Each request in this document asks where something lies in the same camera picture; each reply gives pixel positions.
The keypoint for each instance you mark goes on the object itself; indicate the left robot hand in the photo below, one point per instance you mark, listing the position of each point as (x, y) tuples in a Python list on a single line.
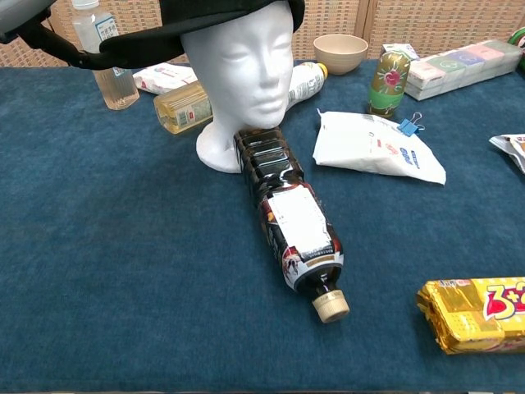
[(24, 14)]

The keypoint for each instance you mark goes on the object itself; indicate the black baseball cap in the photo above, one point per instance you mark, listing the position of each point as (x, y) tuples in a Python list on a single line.
[(229, 14)]

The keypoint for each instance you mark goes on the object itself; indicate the white foam mannequin head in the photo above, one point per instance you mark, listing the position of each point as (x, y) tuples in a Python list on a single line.
[(242, 78)]

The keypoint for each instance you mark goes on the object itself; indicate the clear bottle white cap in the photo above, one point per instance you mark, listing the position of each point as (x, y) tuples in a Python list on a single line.
[(117, 86)]

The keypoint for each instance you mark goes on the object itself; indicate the pink wet wipes pack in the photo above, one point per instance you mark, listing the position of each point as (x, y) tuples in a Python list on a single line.
[(164, 78)]

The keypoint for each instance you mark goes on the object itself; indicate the small yellow tea bottle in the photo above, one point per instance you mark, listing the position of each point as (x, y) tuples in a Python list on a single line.
[(182, 108)]

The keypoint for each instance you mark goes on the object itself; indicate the blue table cloth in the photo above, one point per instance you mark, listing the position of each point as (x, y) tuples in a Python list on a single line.
[(123, 267)]

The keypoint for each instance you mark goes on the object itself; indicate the white drink bottle orange cap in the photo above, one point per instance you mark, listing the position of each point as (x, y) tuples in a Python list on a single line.
[(305, 84)]

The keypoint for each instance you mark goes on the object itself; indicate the beige bowl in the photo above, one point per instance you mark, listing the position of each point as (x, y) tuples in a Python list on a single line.
[(340, 55)]

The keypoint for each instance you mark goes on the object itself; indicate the large dark tea bottle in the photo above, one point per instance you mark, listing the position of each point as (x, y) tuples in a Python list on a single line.
[(287, 213)]

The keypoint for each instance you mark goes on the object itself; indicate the white plastic bag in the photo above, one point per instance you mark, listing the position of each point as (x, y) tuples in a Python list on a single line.
[(369, 147)]

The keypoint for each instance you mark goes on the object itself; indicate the green egg-shaped tin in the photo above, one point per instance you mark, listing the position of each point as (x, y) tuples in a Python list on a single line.
[(387, 86)]

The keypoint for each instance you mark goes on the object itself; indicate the blue binder clip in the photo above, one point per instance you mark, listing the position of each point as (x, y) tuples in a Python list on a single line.
[(408, 127)]

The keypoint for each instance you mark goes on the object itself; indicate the woven folding screen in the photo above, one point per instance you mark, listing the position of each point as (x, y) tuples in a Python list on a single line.
[(443, 20)]

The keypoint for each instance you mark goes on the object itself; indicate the long multicolour tissue pack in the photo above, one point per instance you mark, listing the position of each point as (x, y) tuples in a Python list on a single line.
[(463, 70)]

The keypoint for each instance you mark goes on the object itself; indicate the green Pringles can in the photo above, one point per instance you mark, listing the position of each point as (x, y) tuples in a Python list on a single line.
[(519, 49)]

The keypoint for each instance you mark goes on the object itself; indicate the white snack cake packet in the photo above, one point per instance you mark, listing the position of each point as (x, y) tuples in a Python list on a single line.
[(512, 147)]

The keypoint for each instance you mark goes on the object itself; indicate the gold biscuit pack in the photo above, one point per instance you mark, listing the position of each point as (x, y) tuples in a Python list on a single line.
[(471, 316)]

